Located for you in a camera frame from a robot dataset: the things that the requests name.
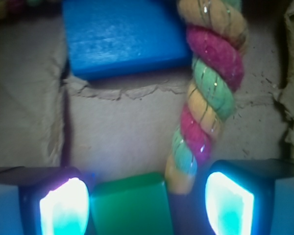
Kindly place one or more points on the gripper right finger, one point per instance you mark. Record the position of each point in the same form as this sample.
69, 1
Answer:
250, 197

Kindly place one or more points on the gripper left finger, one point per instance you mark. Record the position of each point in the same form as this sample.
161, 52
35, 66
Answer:
43, 201

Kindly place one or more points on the green wooden block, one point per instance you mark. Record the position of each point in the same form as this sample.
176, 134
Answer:
136, 205

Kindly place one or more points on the blue wooden block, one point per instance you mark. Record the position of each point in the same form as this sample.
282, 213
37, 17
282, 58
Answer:
108, 38

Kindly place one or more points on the multicolour twisted rope toy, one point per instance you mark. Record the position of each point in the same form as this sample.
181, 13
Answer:
217, 34

